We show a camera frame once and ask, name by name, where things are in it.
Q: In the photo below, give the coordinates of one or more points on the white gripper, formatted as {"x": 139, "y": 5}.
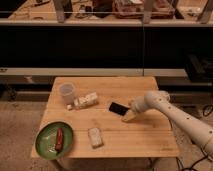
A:
{"x": 137, "y": 106}

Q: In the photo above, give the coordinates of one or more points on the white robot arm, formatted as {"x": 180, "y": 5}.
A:
{"x": 201, "y": 133}

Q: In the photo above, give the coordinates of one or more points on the black eraser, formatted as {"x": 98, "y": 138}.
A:
{"x": 118, "y": 109}

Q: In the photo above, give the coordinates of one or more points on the wooden table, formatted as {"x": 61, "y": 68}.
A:
{"x": 150, "y": 136}

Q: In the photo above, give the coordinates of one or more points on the white toy block object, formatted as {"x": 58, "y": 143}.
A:
{"x": 84, "y": 102}

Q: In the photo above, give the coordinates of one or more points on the red chili pepper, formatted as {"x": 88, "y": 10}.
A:
{"x": 59, "y": 140}

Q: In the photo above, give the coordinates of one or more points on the green plate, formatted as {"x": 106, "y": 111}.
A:
{"x": 45, "y": 143}

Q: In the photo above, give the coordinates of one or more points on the metal shelf rail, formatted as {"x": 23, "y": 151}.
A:
{"x": 91, "y": 72}

